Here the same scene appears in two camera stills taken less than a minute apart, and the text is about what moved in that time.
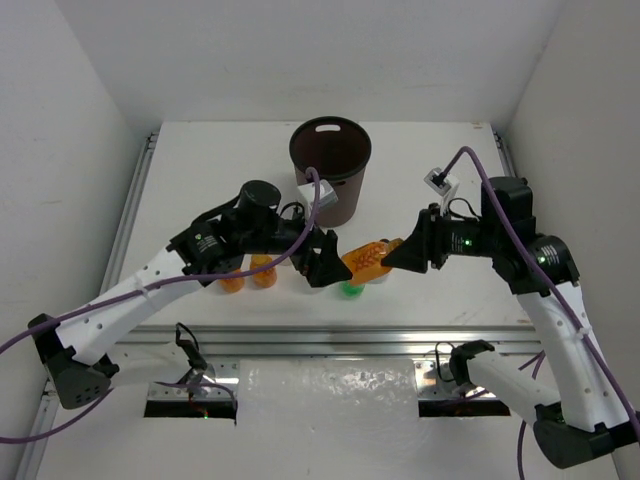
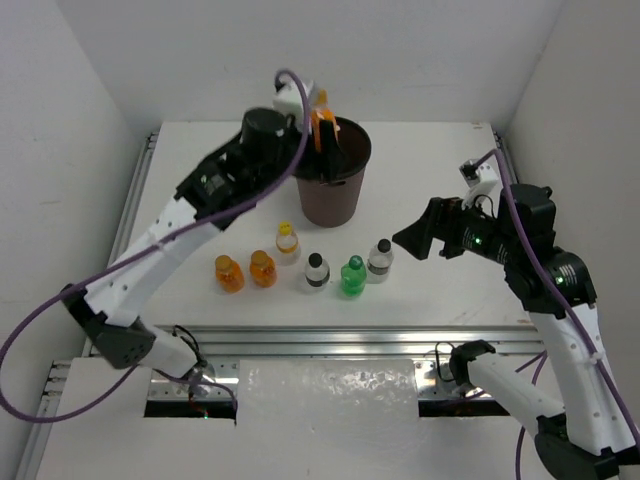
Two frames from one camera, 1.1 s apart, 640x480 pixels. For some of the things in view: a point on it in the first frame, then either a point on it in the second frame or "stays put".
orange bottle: [266, 278] stays put
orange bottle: [364, 262] -> [322, 111]
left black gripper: [314, 255] -> [304, 141]
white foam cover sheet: [327, 397] stays put
